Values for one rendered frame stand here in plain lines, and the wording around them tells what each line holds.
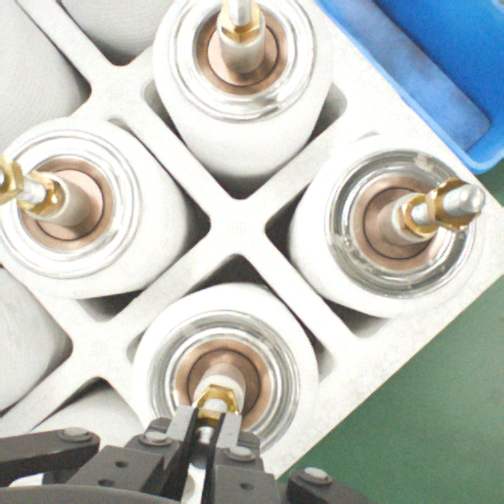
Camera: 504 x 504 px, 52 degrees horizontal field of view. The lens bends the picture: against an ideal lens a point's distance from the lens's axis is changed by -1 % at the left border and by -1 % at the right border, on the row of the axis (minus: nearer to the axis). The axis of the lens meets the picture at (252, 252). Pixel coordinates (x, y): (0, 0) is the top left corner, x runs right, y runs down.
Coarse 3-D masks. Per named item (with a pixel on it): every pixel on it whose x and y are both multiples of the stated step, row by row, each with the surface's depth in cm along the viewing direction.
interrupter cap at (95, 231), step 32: (32, 160) 26; (64, 160) 26; (96, 160) 26; (96, 192) 26; (128, 192) 26; (0, 224) 26; (32, 224) 26; (96, 224) 26; (128, 224) 26; (32, 256) 26; (64, 256) 26; (96, 256) 26
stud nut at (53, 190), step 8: (32, 176) 22; (40, 176) 22; (48, 184) 22; (56, 184) 23; (48, 192) 22; (56, 192) 23; (16, 200) 22; (48, 200) 22; (56, 200) 22; (24, 208) 22; (32, 208) 22; (40, 208) 22; (48, 208) 22
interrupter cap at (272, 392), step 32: (192, 320) 26; (224, 320) 26; (256, 320) 26; (160, 352) 26; (192, 352) 26; (224, 352) 26; (256, 352) 26; (288, 352) 25; (160, 384) 26; (192, 384) 26; (256, 384) 26; (288, 384) 26; (160, 416) 25; (256, 416) 26; (288, 416) 25
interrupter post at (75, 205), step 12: (60, 180) 23; (72, 192) 24; (84, 192) 26; (72, 204) 24; (84, 204) 25; (36, 216) 23; (48, 216) 23; (60, 216) 24; (72, 216) 25; (84, 216) 26
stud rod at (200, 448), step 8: (216, 400) 21; (208, 408) 20; (216, 408) 20; (224, 408) 21; (200, 432) 17; (208, 432) 17; (200, 440) 16; (208, 440) 16; (192, 448) 16; (200, 448) 16; (208, 448) 16; (192, 456) 16; (200, 456) 16; (192, 464) 16; (200, 464) 16
